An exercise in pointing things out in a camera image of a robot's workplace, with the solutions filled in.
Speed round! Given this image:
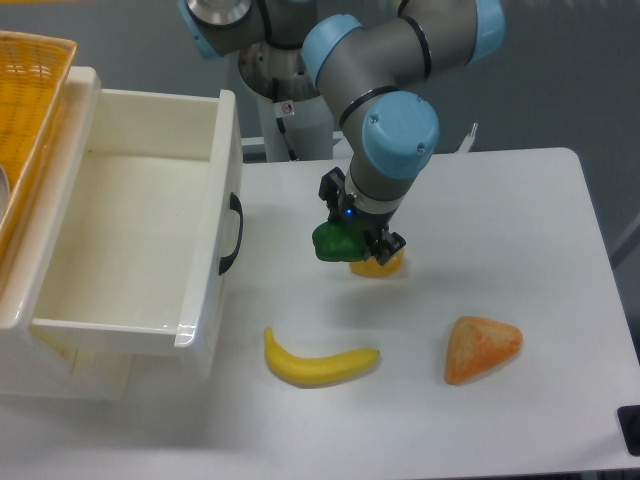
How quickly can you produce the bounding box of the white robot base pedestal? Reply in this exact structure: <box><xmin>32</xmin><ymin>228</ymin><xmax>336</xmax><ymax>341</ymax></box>
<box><xmin>238</xmin><ymin>41</ymin><xmax>334</xmax><ymax>162</ymax></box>

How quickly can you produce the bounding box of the yellow plastic basket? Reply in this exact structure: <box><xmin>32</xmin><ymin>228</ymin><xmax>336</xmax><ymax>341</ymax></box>
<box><xmin>1</xmin><ymin>31</ymin><xmax>77</xmax><ymax>252</ymax></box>

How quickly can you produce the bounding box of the open upper white drawer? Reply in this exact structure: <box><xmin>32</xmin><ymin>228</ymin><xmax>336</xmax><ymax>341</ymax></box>
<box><xmin>33</xmin><ymin>90</ymin><xmax>242</xmax><ymax>379</ymax></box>

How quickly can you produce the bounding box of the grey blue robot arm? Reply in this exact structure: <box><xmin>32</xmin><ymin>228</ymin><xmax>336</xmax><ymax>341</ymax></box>
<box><xmin>178</xmin><ymin>1</ymin><xmax>505</xmax><ymax>265</ymax></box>

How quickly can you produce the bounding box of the black drawer handle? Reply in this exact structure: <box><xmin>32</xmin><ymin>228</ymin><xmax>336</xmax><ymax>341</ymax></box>
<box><xmin>218</xmin><ymin>192</ymin><xmax>244</xmax><ymax>276</ymax></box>

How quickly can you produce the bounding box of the yellow toy banana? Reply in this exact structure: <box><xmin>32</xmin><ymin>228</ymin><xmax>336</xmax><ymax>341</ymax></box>
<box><xmin>263</xmin><ymin>327</ymin><xmax>381</xmax><ymax>387</ymax></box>

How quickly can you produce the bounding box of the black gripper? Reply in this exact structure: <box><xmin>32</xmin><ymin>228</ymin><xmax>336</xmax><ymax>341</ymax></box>
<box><xmin>318</xmin><ymin>167</ymin><xmax>406</xmax><ymax>265</ymax></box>

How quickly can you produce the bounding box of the orange triangular toy bread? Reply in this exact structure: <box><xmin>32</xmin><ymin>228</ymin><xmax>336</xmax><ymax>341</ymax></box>
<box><xmin>444</xmin><ymin>316</ymin><xmax>523</xmax><ymax>385</ymax></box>

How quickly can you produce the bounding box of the white drawer cabinet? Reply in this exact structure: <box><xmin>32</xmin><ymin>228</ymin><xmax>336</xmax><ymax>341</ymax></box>
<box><xmin>1</xmin><ymin>67</ymin><xmax>132</xmax><ymax>400</ymax></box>

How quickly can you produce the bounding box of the white cable connector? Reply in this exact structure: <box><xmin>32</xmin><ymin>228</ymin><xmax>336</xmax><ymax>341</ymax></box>
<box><xmin>457</xmin><ymin>122</ymin><xmax>479</xmax><ymax>154</ymax></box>

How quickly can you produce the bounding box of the green toy pepper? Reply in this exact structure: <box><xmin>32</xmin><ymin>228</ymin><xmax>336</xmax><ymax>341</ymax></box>
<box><xmin>312</xmin><ymin>221</ymin><xmax>367</xmax><ymax>262</ymax></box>

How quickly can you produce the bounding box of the black object at table corner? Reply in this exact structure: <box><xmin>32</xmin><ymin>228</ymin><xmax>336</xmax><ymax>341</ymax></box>
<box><xmin>617</xmin><ymin>405</ymin><xmax>640</xmax><ymax>457</ymax></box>

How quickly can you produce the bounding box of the orange toy fruit slice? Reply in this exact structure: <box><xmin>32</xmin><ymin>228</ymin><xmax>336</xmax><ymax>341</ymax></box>
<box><xmin>349</xmin><ymin>249</ymin><xmax>405</xmax><ymax>278</ymax></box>

